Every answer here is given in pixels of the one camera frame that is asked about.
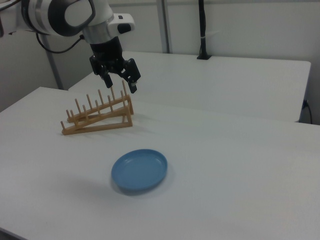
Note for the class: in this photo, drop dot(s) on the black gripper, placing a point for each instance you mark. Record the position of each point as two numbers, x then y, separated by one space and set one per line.
106 51

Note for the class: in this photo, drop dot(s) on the blue round plate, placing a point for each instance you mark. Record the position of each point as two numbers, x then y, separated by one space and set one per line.
138 171

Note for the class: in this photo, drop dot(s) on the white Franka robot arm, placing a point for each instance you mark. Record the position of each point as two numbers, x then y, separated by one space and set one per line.
37 15

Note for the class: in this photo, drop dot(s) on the wooden plate rack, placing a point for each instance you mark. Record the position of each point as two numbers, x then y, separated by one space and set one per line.
100 123

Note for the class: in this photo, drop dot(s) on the white adjoining table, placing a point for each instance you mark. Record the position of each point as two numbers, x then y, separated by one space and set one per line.
212 82

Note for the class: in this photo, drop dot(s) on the grey slanted partition post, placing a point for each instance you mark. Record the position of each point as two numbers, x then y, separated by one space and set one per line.
55 67

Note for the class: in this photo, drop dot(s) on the grey metal partition post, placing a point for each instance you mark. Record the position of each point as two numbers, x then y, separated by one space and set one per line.
166 25

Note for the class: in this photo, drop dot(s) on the black camera pole with clamp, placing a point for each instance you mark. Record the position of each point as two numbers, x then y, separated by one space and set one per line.
203 30

